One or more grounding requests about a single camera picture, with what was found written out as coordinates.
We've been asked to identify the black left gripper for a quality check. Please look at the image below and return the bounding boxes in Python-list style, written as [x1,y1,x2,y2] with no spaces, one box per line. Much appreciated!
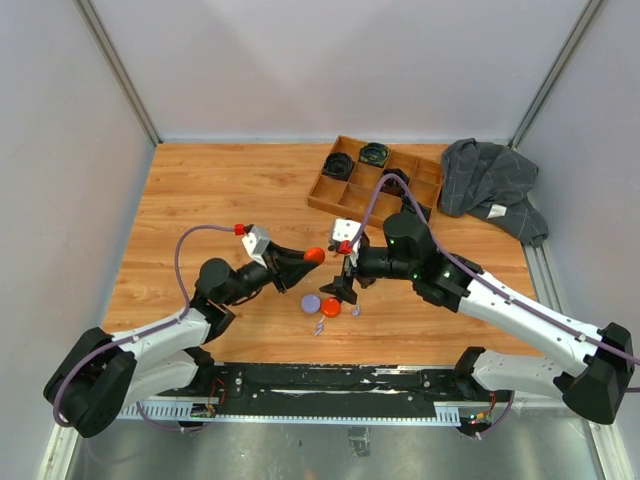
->
[222,242,318,306]

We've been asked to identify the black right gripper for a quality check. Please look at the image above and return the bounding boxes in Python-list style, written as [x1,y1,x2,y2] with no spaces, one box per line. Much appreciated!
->
[319,241,417,303]

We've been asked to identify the orange earbud case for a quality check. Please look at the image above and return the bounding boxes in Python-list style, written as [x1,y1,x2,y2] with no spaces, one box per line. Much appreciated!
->
[320,297,341,318]
[303,247,326,265]

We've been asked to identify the purple earbud case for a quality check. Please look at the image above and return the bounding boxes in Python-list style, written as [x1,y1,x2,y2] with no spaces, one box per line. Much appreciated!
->
[300,294,322,314]

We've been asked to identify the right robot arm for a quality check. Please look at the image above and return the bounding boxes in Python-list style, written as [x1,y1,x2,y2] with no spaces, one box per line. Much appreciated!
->
[321,212,637,425]

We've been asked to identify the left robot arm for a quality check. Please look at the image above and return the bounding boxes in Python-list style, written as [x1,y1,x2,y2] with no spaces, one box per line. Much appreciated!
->
[43,242,325,438]

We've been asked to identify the wooden compartment tray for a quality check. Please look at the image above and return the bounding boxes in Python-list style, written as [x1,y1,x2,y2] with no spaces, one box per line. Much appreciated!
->
[307,135,445,220]

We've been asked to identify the dark red rolled belt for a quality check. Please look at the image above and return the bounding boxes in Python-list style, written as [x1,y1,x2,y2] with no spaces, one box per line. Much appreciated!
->
[381,168,409,197]

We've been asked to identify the dark green rolled belt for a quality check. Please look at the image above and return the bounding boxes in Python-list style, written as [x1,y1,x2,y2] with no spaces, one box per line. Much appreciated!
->
[403,195,431,222]

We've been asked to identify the grey crumpled cloth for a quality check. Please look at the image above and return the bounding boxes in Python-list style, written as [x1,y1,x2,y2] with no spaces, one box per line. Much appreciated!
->
[439,138,549,247]

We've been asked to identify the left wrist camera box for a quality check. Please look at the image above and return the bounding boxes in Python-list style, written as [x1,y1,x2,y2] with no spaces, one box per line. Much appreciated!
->
[242,225,271,268]

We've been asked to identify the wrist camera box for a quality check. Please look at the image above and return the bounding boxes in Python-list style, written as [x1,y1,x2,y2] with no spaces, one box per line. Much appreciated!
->
[329,218,361,255]
[242,225,271,268]

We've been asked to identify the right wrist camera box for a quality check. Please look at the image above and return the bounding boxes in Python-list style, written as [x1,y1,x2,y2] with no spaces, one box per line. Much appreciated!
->
[329,218,361,255]

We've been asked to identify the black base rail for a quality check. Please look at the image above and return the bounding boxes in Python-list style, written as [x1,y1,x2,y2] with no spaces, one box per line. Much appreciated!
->
[163,363,509,423]

